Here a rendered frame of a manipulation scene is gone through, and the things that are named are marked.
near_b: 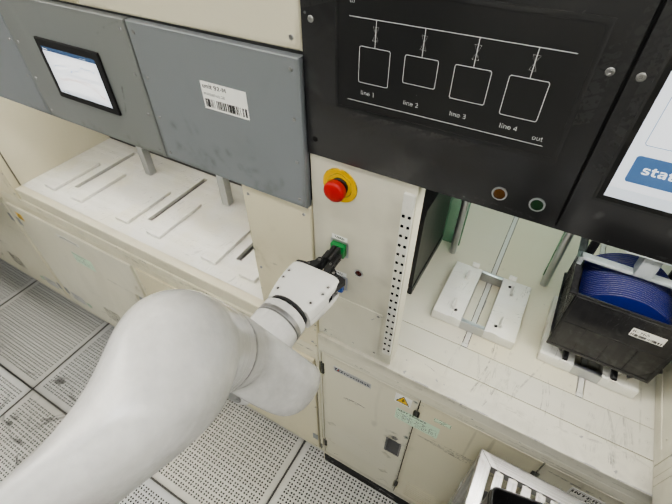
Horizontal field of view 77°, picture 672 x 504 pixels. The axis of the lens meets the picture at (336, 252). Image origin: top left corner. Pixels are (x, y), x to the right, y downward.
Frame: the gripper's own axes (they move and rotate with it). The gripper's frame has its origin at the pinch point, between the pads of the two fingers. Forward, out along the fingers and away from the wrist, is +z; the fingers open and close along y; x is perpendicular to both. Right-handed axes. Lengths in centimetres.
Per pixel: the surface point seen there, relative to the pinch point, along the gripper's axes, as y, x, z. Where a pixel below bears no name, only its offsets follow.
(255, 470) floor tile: -27, -120, -15
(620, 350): 57, -19, 23
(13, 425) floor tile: -128, -120, -51
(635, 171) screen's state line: 38.6, 30.9, 2.5
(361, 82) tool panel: 3.5, 33.9, 2.5
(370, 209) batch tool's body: 6.0, 12.1, 3.1
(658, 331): 60, -10, 23
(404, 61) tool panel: 9.5, 37.8, 2.5
